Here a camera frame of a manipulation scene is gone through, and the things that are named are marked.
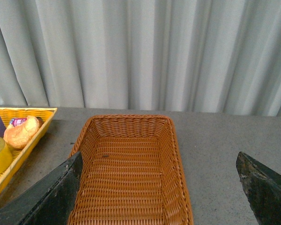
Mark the brown wicker basket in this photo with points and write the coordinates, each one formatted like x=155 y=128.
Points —
x=132 y=173

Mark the toy croissant bread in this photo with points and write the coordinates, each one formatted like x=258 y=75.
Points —
x=18 y=137

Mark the small purple snack packet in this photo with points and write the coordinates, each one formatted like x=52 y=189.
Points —
x=17 y=121

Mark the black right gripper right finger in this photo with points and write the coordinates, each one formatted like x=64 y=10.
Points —
x=262 y=187

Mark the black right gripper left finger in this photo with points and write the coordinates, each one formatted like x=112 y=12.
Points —
x=50 y=200

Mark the grey pleated curtain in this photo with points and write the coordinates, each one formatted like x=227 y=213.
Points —
x=213 y=56

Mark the yellow wicker basket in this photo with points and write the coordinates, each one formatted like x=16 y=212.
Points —
x=45 y=115

